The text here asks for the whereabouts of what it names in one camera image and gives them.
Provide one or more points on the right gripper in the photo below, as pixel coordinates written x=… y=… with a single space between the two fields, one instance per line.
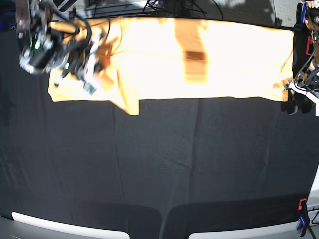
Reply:
x=81 y=61

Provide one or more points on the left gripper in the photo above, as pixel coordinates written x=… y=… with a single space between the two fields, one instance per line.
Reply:
x=306 y=82

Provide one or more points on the yellow t-shirt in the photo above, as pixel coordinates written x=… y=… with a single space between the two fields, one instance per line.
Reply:
x=176 y=58

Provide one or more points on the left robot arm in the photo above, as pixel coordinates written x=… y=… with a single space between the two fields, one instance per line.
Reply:
x=306 y=47

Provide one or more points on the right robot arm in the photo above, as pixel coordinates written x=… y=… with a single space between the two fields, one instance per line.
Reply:
x=47 y=42

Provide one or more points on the red blue clamp bottom right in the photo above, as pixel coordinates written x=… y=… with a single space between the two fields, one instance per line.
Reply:
x=303 y=217

